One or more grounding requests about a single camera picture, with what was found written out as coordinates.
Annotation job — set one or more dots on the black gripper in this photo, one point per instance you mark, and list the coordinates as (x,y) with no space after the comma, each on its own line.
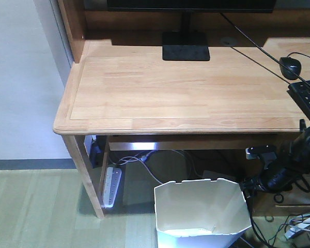
(272,180)

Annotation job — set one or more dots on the white trash bin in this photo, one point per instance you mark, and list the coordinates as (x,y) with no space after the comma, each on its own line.
(200,213)

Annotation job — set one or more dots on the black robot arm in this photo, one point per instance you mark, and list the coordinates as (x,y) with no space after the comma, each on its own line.
(295,155)

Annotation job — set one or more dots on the black keyboard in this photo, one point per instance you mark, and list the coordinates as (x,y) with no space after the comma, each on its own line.
(300,93)

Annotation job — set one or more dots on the black computer mouse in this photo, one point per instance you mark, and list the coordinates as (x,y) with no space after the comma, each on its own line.
(290,68)

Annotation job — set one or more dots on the black computer monitor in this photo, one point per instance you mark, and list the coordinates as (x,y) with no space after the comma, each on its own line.
(184,45)

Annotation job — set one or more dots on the white power strip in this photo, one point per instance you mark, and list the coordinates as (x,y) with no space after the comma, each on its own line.
(111,185)

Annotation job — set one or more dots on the wooden desk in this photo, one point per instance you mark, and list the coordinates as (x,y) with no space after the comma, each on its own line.
(120,87)

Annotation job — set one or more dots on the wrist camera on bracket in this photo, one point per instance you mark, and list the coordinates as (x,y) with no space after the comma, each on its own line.
(265,153)

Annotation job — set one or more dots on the grey desk cable grommet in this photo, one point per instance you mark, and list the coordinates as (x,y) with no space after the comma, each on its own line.
(228,41)

